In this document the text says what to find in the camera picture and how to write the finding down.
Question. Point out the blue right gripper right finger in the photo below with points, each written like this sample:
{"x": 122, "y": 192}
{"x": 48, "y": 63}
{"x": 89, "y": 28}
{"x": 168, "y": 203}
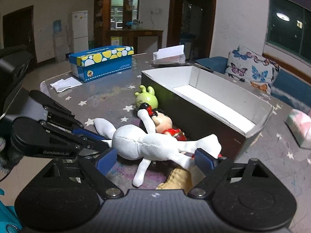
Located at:
{"x": 204, "y": 161}

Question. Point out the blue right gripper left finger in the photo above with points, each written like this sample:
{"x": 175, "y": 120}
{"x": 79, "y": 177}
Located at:
{"x": 106, "y": 160}

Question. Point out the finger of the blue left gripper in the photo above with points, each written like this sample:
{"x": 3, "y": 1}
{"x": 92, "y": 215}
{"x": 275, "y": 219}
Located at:
{"x": 88, "y": 134}

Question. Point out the tan peanut toy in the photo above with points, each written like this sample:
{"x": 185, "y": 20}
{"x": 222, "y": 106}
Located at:
{"x": 180, "y": 178}

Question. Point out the white plush rabbit doll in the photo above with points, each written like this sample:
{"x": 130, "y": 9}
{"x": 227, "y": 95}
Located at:
{"x": 133, "y": 143}

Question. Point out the red dress girl figurine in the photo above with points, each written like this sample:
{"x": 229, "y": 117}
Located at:
{"x": 163, "y": 122}

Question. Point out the green alien toy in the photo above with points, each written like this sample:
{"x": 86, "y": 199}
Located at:
{"x": 146, "y": 99}

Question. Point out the white paper sheet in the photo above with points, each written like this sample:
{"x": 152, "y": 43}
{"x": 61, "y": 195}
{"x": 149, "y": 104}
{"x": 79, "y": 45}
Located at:
{"x": 65, "y": 84}

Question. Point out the black white storage box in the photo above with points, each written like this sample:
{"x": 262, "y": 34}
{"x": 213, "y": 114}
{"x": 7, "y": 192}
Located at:
{"x": 202, "y": 103}

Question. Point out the blue yellow spotted carton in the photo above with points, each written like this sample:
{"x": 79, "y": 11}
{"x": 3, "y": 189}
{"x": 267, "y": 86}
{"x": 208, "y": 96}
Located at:
{"x": 92, "y": 64}

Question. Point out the water dispenser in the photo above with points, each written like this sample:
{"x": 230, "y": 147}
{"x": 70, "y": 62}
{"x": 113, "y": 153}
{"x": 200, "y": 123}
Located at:
{"x": 59, "y": 41}

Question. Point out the dark doorway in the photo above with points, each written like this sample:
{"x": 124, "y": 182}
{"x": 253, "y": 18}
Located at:
{"x": 18, "y": 29}

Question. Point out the pastel tissue pack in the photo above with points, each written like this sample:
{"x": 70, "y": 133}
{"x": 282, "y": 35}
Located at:
{"x": 299, "y": 124}

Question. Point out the butterfly print pillow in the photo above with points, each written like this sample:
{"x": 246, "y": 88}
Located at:
{"x": 246, "y": 66}

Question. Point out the wooden counter table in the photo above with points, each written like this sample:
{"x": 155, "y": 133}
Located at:
{"x": 131, "y": 36}

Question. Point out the blue sofa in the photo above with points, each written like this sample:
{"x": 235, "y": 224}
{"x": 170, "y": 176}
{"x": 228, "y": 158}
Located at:
{"x": 287, "y": 87}

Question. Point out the white tissue box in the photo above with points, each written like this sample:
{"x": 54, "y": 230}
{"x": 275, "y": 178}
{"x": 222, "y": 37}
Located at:
{"x": 169, "y": 55}

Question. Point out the white refrigerator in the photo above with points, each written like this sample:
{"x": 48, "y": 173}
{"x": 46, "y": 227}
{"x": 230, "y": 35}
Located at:
{"x": 80, "y": 31}

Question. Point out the wooden display cabinet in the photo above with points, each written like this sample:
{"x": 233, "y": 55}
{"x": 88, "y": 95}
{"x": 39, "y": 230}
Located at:
{"x": 112, "y": 15}

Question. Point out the dark window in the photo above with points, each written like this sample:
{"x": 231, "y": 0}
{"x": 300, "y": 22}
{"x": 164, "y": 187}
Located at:
{"x": 289, "y": 27}

